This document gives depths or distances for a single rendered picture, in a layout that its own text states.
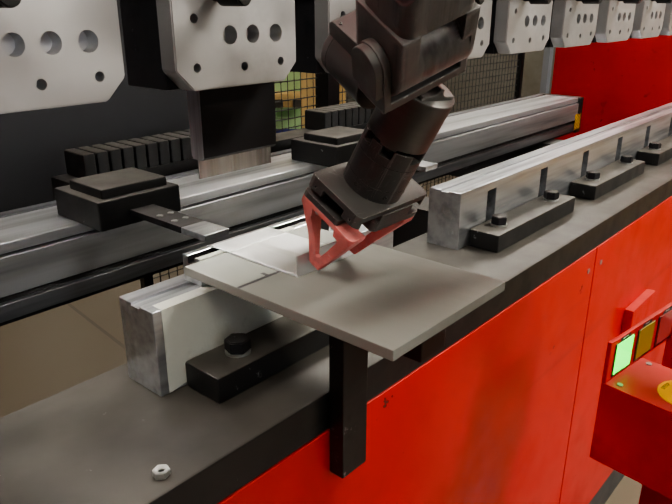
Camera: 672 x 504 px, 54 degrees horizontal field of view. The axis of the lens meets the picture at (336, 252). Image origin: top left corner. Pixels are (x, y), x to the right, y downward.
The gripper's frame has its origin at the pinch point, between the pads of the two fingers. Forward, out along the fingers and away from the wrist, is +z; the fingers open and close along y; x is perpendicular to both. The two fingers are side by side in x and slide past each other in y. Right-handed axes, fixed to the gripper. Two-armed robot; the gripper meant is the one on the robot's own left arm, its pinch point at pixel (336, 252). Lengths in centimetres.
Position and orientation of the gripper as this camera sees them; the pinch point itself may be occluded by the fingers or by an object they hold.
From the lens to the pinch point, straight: 66.4
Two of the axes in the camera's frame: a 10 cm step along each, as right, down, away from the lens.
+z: -3.7, 6.9, 6.2
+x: 6.6, 6.7, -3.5
